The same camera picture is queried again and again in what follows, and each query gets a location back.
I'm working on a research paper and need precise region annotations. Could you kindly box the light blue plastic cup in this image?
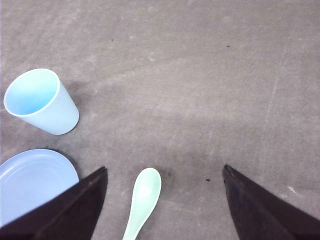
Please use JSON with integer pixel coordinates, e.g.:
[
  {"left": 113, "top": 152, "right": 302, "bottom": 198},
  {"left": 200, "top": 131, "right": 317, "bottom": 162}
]
[{"left": 3, "top": 68, "right": 80, "bottom": 135}]

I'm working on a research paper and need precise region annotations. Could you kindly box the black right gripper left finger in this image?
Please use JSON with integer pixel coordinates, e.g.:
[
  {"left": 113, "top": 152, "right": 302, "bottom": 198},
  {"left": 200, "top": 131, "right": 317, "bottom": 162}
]
[{"left": 0, "top": 167, "right": 108, "bottom": 240}]

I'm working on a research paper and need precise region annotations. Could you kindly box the mint green plastic spoon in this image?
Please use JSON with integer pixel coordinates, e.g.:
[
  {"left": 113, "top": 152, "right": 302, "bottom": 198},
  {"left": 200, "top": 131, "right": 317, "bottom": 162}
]
[{"left": 122, "top": 167, "right": 162, "bottom": 240}]

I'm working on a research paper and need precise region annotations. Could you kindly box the blue plastic plate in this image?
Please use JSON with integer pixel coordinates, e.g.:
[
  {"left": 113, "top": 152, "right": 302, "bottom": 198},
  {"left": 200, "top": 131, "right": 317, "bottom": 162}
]
[{"left": 0, "top": 148, "right": 79, "bottom": 226}]

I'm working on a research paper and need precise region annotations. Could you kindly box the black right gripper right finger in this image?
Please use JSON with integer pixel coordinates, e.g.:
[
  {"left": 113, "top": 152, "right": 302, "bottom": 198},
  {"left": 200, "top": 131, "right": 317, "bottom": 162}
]
[{"left": 222, "top": 164, "right": 320, "bottom": 240}]

